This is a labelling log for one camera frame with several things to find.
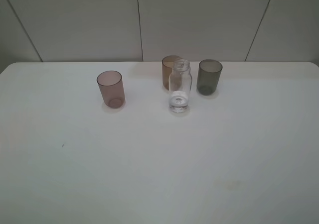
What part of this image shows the clear glass water bottle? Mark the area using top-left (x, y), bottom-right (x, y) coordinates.
top-left (168, 57), bottom-right (192, 113)

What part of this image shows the amber translucent plastic cup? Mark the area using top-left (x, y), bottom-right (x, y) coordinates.
top-left (162, 55), bottom-right (184, 90)

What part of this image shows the pink translucent plastic cup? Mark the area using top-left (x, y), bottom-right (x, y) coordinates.
top-left (97, 71), bottom-right (125, 109)

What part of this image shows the grey translucent plastic cup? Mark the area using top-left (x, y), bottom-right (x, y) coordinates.
top-left (196, 59), bottom-right (223, 96)

